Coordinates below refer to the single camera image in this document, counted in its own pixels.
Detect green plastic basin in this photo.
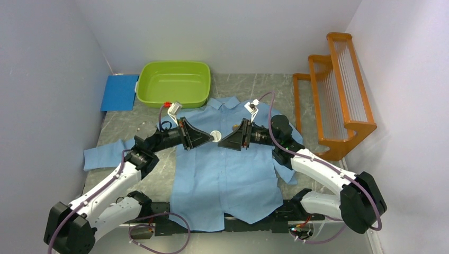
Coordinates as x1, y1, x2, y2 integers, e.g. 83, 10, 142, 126
135, 61, 211, 108

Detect light blue button shirt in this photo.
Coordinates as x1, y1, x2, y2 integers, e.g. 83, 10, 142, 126
84, 97, 298, 232

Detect aluminium frame rails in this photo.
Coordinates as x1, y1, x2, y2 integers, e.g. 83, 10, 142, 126
55, 158, 385, 254

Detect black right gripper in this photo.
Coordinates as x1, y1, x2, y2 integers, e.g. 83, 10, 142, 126
218, 118, 279, 151

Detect blue flat board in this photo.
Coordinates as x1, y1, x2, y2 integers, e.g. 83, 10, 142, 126
100, 75, 138, 112

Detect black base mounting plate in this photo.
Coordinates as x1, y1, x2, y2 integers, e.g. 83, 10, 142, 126
126, 200, 324, 236

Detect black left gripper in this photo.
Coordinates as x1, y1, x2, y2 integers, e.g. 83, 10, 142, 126
150, 117, 214, 153

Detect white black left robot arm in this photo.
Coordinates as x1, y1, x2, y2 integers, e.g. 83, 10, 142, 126
44, 117, 214, 253

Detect silver round brooch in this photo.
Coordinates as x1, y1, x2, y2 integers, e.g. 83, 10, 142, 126
210, 130, 222, 143

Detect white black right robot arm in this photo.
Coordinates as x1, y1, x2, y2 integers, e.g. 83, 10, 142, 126
218, 115, 387, 233

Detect orange wooden rack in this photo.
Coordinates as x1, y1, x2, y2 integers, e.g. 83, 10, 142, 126
292, 32, 377, 161

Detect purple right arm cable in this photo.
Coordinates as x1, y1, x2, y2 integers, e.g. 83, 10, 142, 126
257, 92, 383, 245

